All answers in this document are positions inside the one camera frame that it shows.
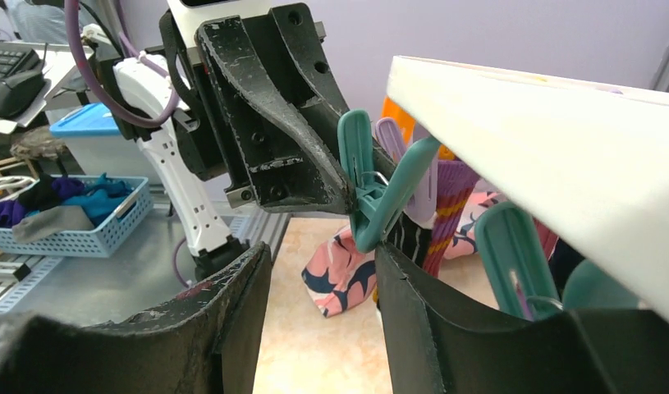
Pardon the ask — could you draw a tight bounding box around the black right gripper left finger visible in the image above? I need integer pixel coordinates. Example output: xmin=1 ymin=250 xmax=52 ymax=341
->
xmin=0 ymin=242 xmax=272 ymax=393

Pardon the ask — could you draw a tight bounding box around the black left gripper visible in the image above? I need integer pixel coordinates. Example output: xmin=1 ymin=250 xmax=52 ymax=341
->
xmin=158 ymin=2 xmax=397 ymax=217

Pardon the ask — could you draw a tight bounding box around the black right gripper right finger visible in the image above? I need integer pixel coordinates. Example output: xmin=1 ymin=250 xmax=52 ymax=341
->
xmin=375 ymin=243 xmax=669 ymax=393

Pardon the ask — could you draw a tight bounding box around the teal clothespin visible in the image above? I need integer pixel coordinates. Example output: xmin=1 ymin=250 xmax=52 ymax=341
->
xmin=474 ymin=202 xmax=563 ymax=321
xmin=337 ymin=110 xmax=441 ymax=253

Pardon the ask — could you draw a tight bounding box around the lilac clothespin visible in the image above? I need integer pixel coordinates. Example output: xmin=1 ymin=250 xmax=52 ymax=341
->
xmin=373 ymin=117 xmax=438 ymax=228

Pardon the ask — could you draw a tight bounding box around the maroon purple striped sock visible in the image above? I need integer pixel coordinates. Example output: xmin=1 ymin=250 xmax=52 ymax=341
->
xmin=423 ymin=160 xmax=479 ymax=277

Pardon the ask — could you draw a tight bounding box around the white plastic sock hanger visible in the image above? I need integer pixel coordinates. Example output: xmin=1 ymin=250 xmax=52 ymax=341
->
xmin=387 ymin=56 xmax=669 ymax=322

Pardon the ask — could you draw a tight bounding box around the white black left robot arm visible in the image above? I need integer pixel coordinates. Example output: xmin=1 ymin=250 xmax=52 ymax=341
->
xmin=103 ymin=1 xmax=359 ymax=279

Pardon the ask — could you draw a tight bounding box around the pink navy patterned cloth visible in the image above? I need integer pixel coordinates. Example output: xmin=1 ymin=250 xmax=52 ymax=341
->
xmin=301 ymin=191 xmax=505 ymax=318

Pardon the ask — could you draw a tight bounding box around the blue plastic basket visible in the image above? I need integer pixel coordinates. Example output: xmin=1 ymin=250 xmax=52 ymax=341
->
xmin=0 ymin=174 xmax=153 ymax=258

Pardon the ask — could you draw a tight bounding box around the blue lidded storage box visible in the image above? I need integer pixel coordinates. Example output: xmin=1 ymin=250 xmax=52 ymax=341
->
xmin=49 ymin=103 xmax=162 ymax=186

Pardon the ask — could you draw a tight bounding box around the black keyboard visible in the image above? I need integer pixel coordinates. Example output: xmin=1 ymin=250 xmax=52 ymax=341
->
xmin=0 ymin=41 xmax=41 ymax=80

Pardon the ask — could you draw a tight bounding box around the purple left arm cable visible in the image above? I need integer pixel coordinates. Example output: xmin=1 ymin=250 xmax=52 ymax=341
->
xmin=63 ymin=0 xmax=181 ymax=131

